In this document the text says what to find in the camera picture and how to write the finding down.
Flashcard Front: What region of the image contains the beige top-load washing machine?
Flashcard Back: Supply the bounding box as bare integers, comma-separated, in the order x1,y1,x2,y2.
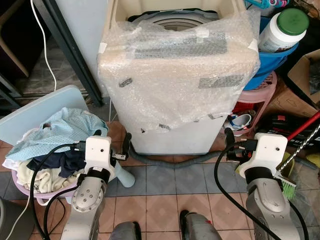
100,0,261,156

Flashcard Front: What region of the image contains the white sneaker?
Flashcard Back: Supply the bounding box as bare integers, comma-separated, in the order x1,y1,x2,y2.
228,113,253,135

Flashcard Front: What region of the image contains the light blue dotted garment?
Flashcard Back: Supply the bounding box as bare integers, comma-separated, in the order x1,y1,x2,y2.
6,107,109,162

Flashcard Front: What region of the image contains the black tool case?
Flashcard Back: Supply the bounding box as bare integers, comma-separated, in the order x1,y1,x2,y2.
257,114,320,149

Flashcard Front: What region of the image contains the navy blue garment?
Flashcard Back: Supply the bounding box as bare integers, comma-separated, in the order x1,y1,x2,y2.
26,149,87,179

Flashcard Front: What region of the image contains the pink plastic stool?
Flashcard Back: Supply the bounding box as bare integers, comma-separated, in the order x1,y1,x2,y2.
231,70,279,137

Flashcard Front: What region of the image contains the flat brown cardboard box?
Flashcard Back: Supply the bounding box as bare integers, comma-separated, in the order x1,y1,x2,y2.
264,80,320,118

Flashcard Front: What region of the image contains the light blue plastic chair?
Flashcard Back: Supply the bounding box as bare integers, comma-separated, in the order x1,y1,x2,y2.
0,85,136,189

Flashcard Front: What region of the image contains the cream white garment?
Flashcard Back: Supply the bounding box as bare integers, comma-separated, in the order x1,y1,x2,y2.
14,160,84,194

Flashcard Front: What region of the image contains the yellow-green plastic object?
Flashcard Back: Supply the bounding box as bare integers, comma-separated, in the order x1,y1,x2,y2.
306,152,320,169

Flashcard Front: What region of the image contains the grey left robot leg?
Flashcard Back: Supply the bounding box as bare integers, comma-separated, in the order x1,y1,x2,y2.
109,221,144,240

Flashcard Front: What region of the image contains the grey robot leg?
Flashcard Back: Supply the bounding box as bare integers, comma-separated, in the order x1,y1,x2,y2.
109,221,144,240
179,210,224,240

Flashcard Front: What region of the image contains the clear bubble wrap sheet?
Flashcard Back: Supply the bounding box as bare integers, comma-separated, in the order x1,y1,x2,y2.
96,9,262,135

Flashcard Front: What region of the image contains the blue plastic basin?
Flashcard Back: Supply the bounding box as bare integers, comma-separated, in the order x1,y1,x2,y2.
243,15,301,92

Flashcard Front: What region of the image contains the grey right robot leg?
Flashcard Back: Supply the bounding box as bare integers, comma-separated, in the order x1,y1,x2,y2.
179,210,224,240

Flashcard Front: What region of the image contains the lilac plastic laundry basket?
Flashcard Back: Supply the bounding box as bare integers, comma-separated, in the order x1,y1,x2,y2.
11,165,121,206

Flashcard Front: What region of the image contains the open brown cardboard box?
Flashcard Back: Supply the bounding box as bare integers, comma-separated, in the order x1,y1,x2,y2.
286,48,320,106

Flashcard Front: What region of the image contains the white bottle green lid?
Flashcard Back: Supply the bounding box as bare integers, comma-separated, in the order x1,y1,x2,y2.
258,7,310,54

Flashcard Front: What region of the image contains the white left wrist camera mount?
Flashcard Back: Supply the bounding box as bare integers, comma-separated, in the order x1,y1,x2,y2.
85,136,112,174

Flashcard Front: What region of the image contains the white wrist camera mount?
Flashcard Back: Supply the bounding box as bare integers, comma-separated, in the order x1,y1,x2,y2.
85,136,112,174
239,133,289,180

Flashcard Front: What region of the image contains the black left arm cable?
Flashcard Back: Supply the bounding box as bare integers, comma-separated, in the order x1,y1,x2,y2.
30,141,89,240

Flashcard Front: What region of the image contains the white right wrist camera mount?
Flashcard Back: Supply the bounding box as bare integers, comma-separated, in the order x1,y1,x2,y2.
239,133,289,180

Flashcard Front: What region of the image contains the green broom metal handle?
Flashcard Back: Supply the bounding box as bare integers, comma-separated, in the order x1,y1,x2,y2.
276,125,320,201

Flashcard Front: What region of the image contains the olive dustpan red handle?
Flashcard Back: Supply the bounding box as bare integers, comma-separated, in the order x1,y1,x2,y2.
285,111,320,176

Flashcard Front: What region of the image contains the dark metal door frame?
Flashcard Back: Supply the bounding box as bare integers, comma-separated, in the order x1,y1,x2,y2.
34,0,105,107

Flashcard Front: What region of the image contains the thin white cable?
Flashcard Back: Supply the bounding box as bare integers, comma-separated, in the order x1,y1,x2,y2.
30,0,59,92

